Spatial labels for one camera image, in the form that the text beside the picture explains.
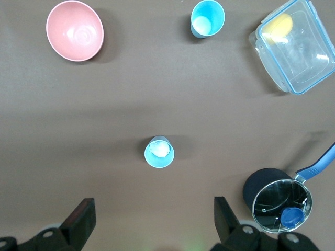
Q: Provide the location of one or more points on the yellow round food piece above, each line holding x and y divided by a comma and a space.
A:
278, 26

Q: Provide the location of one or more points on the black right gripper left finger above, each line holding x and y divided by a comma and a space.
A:
78, 222

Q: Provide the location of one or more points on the dark blue bottle cap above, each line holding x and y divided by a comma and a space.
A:
291, 217

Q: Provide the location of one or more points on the brown table cover sheet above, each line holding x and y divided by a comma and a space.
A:
167, 104

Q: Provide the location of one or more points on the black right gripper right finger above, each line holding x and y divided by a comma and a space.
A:
225, 225

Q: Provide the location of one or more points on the white paper wad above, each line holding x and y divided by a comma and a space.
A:
159, 149

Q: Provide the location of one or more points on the pink bowl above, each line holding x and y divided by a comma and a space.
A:
75, 31

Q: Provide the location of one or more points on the light blue plastic cup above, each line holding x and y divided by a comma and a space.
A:
213, 13
159, 162

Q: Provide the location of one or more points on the clear plastic food container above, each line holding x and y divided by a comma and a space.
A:
306, 65

